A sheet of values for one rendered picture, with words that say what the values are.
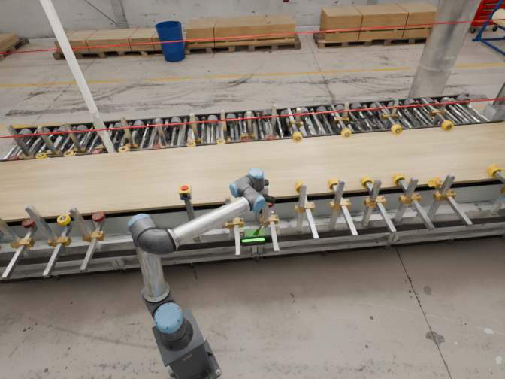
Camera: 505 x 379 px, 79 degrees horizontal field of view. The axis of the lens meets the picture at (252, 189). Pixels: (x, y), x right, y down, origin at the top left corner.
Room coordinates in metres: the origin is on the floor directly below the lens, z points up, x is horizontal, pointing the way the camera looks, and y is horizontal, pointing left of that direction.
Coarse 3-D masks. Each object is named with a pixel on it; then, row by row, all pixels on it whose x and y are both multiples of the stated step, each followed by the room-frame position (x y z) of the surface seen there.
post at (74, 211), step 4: (72, 208) 1.37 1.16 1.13; (76, 208) 1.39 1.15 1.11; (72, 212) 1.36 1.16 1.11; (76, 212) 1.37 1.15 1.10; (72, 216) 1.36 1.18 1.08; (76, 216) 1.36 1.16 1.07; (80, 216) 1.38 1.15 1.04; (76, 220) 1.36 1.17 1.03; (80, 220) 1.36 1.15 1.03; (84, 220) 1.39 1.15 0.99; (80, 224) 1.36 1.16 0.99; (84, 224) 1.37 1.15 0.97; (80, 228) 1.36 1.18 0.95; (84, 228) 1.36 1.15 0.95; (88, 228) 1.38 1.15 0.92; (84, 232) 1.36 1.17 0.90; (88, 232) 1.36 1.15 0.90; (88, 236) 1.36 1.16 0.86
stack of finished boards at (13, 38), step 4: (0, 36) 8.35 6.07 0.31; (4, 36) 8.33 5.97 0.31; (8, 36) 8.31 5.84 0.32; (12, 36) 8.40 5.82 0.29; (16, 36) 8.53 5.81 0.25; (0, 40) 8.04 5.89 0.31; (4, 40) 8.05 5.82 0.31; (8, 40) 8.18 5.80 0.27; (12, 40) 8.31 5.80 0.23; (16, 40) 8.44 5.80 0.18; (0, 44) 7.83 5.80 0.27; (4, 44) 7.96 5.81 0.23; (8, 44) 8.10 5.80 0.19; (12, 44) 8.23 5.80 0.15; (0, 48) 7.76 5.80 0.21; (4, 48) 7.88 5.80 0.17; (0, 52) 7.70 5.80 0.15
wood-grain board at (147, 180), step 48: (240, 144) 2.31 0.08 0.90; (288, 144) 2.27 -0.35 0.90; (336, 144) 2.23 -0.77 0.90; (384, 144) 2.19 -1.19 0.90; (432, 144) 2.15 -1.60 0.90; (480, 144) 2.11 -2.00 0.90; (0, 192) 1.83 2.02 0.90; (48, 192) 1.80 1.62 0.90; (96, 192) 1.77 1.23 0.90; (144, 192) 1.74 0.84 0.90; (192, 192) 1.71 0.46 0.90; (288, 192) 1.65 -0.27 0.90
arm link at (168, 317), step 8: (160, 304) 0.83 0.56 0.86; (168, 304) 0.83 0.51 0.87; (176, 304) 0.86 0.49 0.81; (160, 312) 0.78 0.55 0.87; (168, 312) 0.78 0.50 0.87; (176, 312) 0.78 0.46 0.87; (160, 320) 0.73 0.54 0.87; (168, 320) 0.73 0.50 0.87; (176, 320) 0.73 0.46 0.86; (184, 320) 0.77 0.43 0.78; (160, 328) 0.70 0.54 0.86; (168, 328) 0.69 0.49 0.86; (176, 328) 0.70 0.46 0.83; (184, 328) 0.74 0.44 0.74; (168, 336) 0.69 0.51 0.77; (176, 336) 0.69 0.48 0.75
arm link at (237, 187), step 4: (244, 176) 1.33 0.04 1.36; (248, 176) 1.32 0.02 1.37; (236, 180) 1.29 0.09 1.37; (240, 180) 1.28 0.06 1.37; (244, 180) 1.28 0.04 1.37; (248, 180) 1.29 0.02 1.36; (232, 184) 1.26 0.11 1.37; (236, 184) 1.26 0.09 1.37; (240, 184) 1.25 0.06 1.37; (244, 184) 1.25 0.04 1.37; (248, 184) 1.26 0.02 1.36; (252, 184) 1.28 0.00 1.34; (232, 188) 1.24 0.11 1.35; (236, 188) 1.23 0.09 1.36; (240, 188) 1.23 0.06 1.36; (244, 188) 1.22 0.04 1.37; (232, 192) 1.25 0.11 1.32; (236, 192) 1.22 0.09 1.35; (240, 192) 1.21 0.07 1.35; (236, 196) 1.21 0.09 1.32
